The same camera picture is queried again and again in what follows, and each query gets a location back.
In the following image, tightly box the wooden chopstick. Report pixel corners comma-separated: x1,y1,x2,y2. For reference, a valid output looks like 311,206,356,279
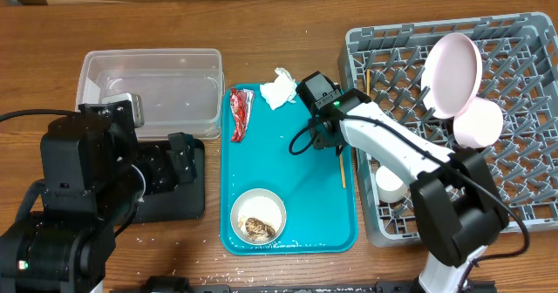
339,147,346,189
366,69,371,96

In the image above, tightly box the white napkin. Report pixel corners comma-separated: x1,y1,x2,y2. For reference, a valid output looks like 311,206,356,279
260,67,296,110

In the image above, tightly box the red foil wrapper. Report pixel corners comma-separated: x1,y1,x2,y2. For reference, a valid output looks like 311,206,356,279
230,88,255,143

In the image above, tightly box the white paper cup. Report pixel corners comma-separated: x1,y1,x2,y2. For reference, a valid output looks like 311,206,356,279
375,166,408,203

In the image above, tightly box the metal bowl with food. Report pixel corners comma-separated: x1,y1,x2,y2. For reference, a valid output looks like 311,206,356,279
229,188,287,246

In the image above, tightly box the large white plate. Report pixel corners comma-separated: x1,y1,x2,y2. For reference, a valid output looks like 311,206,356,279
420,32,482,119

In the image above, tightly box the small white pink bowl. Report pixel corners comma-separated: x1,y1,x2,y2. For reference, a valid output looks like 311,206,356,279
453,97,503,148

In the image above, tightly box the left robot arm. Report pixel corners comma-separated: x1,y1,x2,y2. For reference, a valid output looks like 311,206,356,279
1,100,204,292

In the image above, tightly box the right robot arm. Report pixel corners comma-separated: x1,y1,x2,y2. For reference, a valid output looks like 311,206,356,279
300,89,509,292

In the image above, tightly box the black waste bin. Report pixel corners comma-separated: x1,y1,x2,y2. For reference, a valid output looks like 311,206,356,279
133,138,206,223

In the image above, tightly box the clear plastic bin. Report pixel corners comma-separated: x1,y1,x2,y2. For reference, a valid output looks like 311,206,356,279
75,48,224,141

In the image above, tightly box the teal plastic tray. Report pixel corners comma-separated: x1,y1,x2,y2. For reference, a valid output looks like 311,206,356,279
220,94,358,256

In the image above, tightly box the grey dish rack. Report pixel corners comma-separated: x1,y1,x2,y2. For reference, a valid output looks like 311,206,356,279
338,12,557,232

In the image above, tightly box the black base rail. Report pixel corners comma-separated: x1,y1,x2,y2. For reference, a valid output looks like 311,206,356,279
108,275,498,293

